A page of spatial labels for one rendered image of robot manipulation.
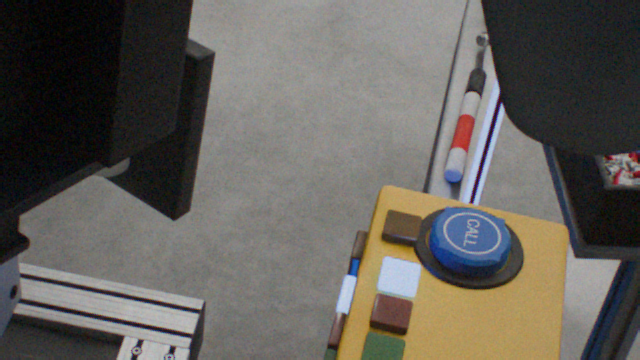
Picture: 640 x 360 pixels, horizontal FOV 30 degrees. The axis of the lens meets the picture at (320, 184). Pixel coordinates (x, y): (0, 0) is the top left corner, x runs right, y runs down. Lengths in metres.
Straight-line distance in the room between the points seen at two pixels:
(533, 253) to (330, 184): 1.60
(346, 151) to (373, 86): 0.22
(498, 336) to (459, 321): 0.02
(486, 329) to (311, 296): 1.44
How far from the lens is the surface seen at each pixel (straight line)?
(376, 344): 0.53
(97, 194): 2.14
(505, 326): 0.56
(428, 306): 0.56
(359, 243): 0.60
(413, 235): 0.58
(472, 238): 0.58
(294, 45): 2.51
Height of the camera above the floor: 1.48
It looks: 43 degrees down
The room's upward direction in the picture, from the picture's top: 9 degrees clockwise
